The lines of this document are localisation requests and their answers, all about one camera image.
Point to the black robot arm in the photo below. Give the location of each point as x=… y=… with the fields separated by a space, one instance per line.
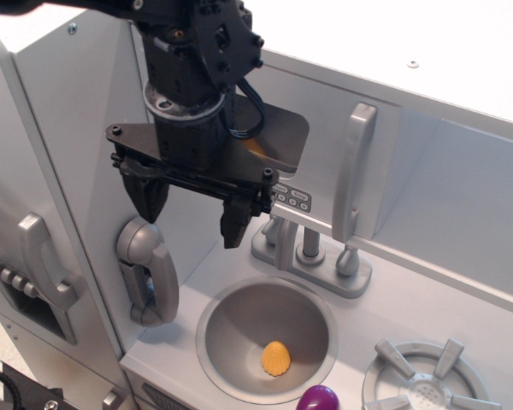
x=197 y=56

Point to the purple toy eggplant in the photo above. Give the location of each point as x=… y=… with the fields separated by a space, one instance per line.
x=318 y=397

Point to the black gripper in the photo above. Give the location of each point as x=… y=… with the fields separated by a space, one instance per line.
x=203 y=152

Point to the grey toy faucet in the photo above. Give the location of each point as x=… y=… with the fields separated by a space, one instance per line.
x=300 y=250

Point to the yellow toy corn piece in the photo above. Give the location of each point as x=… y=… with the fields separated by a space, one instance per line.
x=275 y=359

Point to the grey round sink bowl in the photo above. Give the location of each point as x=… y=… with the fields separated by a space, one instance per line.
x=243 y=319

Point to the white toy microwave door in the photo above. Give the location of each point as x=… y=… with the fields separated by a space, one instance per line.
x=325 y=98

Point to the grey toy stove burner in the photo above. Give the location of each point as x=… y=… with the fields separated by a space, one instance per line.
x=418 y=375

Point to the black robot base with cable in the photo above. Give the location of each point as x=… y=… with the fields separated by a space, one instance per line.
x=18 y=391

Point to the white toy kitchen cabinet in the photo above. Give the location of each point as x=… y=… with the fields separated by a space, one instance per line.
x=442 y=255

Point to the grey ice dispenser panel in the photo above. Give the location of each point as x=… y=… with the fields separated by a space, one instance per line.
x=23 y=297

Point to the grey toy telephone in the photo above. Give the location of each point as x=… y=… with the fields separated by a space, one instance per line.
x=149 y=274

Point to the yellow toy food in microwave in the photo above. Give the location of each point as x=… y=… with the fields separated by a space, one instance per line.
x=253 y=146

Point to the grey fridge door handle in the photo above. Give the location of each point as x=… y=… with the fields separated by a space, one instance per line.
x=44 y=270

